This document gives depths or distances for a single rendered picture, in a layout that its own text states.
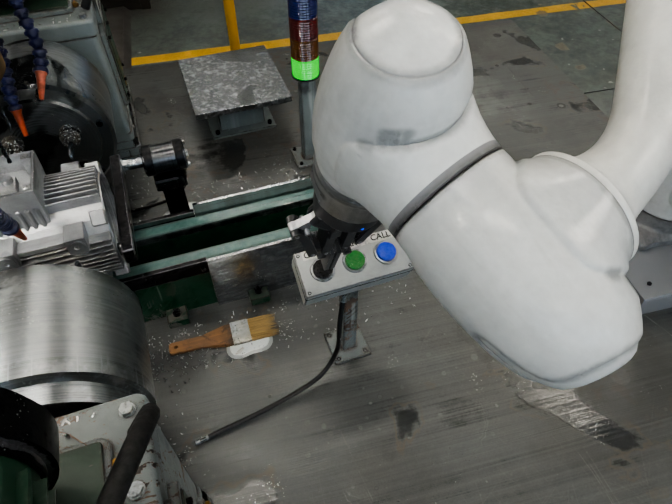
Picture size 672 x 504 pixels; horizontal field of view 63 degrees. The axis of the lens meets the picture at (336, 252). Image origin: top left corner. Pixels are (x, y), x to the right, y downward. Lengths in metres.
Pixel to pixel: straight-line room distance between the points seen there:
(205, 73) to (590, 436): 1.20
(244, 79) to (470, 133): 1.14
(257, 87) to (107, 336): 0.89
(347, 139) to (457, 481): 0.68
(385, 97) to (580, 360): 0.20
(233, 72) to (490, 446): 1.08
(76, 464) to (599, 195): 0.49
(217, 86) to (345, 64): 1.12
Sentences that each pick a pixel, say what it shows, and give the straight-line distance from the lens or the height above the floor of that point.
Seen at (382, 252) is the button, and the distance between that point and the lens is 0.81.
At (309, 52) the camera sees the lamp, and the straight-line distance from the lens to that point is 1.21.
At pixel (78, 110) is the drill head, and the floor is 1.10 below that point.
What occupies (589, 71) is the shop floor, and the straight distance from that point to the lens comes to 3.61.
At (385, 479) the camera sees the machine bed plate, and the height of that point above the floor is 0.80.
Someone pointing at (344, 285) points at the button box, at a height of 1.05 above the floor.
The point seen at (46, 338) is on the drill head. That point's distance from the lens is 0.70.
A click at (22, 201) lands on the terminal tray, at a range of 0.92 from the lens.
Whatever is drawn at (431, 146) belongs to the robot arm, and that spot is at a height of 1.46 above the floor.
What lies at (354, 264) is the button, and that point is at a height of 1.07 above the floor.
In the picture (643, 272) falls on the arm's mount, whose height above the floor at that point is 0.86.
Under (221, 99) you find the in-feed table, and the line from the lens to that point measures 1.42.
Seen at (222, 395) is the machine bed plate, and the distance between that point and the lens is 1.00.
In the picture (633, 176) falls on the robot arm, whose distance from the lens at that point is 0.44.
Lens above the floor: 1.68
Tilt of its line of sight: 49 degrees down
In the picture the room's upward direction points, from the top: straight up
